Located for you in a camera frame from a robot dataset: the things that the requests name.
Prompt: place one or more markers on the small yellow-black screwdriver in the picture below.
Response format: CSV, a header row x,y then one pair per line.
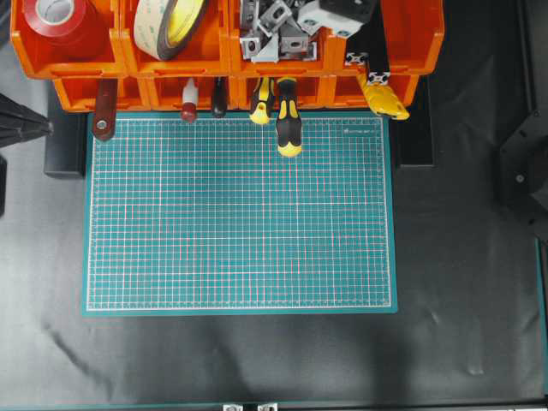
x,y
262,101

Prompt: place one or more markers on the upper orange bin, red tape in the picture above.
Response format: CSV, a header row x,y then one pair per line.
x,y
100,56

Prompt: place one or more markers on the double-sided tape roll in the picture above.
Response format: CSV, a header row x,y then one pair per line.
x,y
163,28

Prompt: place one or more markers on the lower orange bin, wooden handle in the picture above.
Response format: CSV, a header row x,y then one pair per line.
x,y
79,94

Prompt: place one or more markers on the red tape roll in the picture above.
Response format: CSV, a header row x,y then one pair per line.
x,y
64,22

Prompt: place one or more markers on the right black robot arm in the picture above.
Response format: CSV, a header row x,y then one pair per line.
x,y
524,150

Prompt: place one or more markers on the yellow utility knife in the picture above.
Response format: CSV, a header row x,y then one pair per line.
x,y
382,100

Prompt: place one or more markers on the upper orange bin, brackets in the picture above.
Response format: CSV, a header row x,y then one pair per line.
x,y
292,68

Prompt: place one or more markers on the silver corner bracket top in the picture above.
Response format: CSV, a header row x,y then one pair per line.
x,y
274,17

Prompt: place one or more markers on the black round handle tool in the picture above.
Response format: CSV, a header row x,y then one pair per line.
x,y
219,100

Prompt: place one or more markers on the lower orange bin, screwdrivers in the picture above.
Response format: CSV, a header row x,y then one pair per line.
x,y
313,93

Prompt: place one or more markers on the large grey corner bracket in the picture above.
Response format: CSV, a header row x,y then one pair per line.
x,y
269,53

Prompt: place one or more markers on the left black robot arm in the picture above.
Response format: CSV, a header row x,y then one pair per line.
x,y
21,124

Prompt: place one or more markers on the silver corner bracket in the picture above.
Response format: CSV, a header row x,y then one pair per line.
x,y
306,56
274,17
250,46
293,44

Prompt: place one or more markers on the aluminium profile upper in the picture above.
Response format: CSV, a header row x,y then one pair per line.
x,y
376,48

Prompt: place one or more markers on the white-black right gripper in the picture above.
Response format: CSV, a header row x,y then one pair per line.
x,y
343,18

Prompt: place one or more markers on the brown wooden handle tool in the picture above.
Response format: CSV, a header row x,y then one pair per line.
x,y
104,118

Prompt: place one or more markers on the aluminium profile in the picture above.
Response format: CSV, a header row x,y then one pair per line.
x,y
376,48
356,53

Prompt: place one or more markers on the green cutting mat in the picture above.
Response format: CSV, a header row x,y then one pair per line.
x,y
209,219

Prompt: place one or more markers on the lower orange bin, small handles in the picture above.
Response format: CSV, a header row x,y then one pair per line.
x,y
165,93

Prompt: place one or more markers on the silver corner bracket front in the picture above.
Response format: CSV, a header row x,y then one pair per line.
x,y
250,46

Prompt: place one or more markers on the aluminium profile lower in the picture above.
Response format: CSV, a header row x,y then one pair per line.
x,y
356,53

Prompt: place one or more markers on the large yellow-black screwdriver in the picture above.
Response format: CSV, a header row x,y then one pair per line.
x,y
289,124

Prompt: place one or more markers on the silver corner bracket middle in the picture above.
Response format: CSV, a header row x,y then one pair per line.
x,y
293,44

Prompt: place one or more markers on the red-brown and white handle tool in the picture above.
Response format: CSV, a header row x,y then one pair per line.
x,y
190,98

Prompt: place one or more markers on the black table cover sheet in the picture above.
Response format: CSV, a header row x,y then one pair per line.
x,y
467,328

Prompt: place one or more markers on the upper orange bin, profiles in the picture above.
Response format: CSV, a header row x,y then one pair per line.
x,y
414,32

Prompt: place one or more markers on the silver corner bracket right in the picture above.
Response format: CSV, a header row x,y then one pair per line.
x,y
306,56

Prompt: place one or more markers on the lower orange bin, yellow tool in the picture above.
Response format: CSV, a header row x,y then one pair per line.
x,y
348,95

